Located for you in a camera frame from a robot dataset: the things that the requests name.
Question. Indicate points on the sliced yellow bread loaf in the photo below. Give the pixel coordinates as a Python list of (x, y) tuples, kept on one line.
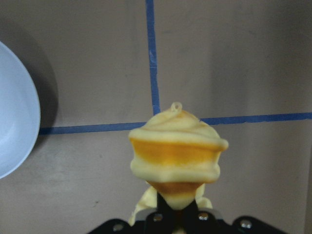
[(177, 155)]

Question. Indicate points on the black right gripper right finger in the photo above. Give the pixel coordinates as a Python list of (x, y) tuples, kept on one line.
[(197, 220)]

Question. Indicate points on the light blue plate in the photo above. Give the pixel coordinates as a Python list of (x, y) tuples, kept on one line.
[(19, 112)]

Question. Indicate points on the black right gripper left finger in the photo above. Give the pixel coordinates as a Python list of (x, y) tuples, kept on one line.
[(158, 220)]

